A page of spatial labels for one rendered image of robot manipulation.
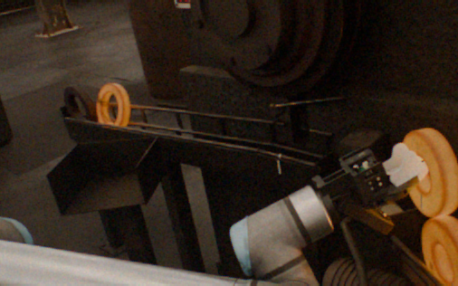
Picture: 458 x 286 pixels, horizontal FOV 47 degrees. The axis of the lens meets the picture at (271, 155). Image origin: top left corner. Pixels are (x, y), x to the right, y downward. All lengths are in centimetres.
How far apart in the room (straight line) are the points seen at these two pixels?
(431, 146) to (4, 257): 68
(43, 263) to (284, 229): 37
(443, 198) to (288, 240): 26
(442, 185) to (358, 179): 14
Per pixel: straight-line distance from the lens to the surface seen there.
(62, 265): 84
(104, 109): 213
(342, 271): 125
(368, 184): 89
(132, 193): 159
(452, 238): 92
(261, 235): 87
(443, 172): 90
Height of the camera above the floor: 132
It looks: 26 degrees down
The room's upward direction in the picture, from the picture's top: 8 degrees counter-clockwise
